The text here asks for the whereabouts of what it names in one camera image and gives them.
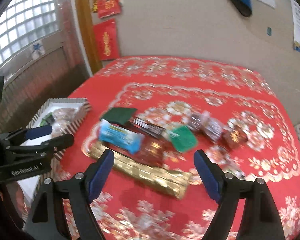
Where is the long gold foil packet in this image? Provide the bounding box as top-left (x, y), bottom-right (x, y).
top-left (81, 140), bottom-right (191, 199)

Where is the glass block window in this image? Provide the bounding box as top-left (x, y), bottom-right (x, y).
top-left (0, 0), bottom-right (59, 67)

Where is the red floral tablecloth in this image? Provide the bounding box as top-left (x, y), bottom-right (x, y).
top-left (59, 56), bottom-right (300, 239)

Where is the clear bagged pastry upper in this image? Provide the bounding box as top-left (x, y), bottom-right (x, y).
top-left (52, 107), bottom-right (77, 121)

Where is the small teal wall sticker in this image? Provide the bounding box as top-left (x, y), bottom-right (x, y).
top-left (267, 27), bottom-right (272, 36)

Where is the clear bagged pastry lower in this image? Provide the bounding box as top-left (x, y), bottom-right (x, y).
top-left (51, 120), bottom-right (74, 138)

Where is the blue flower sticker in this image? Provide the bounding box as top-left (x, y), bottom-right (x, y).
top-left (30, 40), bottom-right (45, 61)

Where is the red banner lower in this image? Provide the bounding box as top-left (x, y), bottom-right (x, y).
top-left (93, 18), bottom-right (120, 61)

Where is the green jelly cup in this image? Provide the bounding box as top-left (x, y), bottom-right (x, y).
top-left (169, 125), bottom-right (198, 153)

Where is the dark green snack pouch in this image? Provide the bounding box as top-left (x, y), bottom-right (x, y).
top-left (100, 107), bottom-right (137, 126)

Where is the light blue snack packet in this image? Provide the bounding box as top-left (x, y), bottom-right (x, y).
top-left (98, 119), bottom-right (144, 155)

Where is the dark red snack packet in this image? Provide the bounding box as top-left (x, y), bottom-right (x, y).
top-left (134, 138), bottom-right (168, 167)

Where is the clear bagged pastry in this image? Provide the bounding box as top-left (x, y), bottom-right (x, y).
top-left (51, 120), bottom-right (74, 138)
top-left (52, 107), bottom-right (77, 121)

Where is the dark brown chocolate bar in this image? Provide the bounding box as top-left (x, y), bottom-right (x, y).
top-left (130, 118), bottom-right (165, 139)

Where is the striped white tray box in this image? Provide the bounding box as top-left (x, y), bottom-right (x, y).
top-left (22, 98), bottom-right (91, 146)

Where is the wooden door frame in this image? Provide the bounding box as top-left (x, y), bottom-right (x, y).
top-left (75, 0), bottom-right (102, 75)

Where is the clear bagged brown candy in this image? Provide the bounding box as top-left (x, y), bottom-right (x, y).
top-left (187, 111), bottom-right (211, 132)

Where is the small red brown candy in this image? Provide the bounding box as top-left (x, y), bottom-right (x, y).
top-left (222, 125), bottom-right (248, 150)

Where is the green candy wrapper in tray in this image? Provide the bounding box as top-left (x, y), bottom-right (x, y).
top-left (39, 112), bottom-right (55, 127)

